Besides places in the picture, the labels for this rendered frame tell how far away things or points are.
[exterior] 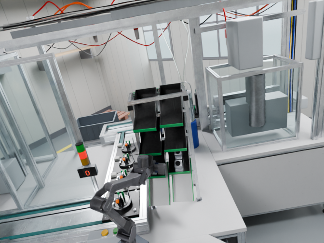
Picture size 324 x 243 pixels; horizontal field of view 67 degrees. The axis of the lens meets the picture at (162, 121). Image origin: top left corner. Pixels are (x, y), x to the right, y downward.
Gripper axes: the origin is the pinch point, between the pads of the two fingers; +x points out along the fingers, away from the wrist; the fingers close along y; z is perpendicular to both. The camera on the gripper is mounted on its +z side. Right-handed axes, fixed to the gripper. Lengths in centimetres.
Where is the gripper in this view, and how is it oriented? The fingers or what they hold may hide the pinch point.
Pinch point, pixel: (151, 165)
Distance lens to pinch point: 147.1
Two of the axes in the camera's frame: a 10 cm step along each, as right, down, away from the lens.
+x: 2.5, -1.6, 9.6
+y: -9.7, -0.1, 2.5
